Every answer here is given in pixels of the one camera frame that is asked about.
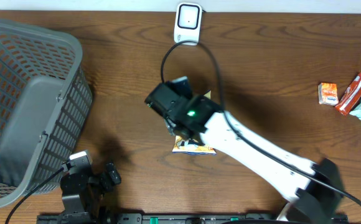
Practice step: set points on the orange small box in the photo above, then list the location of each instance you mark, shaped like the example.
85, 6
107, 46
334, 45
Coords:
327, 94

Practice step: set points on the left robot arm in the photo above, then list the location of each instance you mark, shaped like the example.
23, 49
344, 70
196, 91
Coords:
82, 193

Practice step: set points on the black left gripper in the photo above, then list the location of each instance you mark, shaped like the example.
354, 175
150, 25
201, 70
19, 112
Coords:
107, 182

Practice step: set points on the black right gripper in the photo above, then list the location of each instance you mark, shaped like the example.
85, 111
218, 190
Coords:
175, 126

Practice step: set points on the red candy bar wrapper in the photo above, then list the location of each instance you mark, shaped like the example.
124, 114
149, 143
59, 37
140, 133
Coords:
350, 97

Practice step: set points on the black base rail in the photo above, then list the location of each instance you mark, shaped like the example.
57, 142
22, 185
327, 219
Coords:
137, 218

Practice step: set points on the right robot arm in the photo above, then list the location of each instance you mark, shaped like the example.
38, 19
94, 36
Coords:
303, 183

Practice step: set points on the grey plastic basket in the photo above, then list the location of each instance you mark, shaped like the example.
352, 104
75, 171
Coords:
44, 103

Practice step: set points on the white barcode scanner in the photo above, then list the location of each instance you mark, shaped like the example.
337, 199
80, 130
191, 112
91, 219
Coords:
187, 24

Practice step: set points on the yellow snack bag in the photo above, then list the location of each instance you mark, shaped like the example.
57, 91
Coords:
191, 147

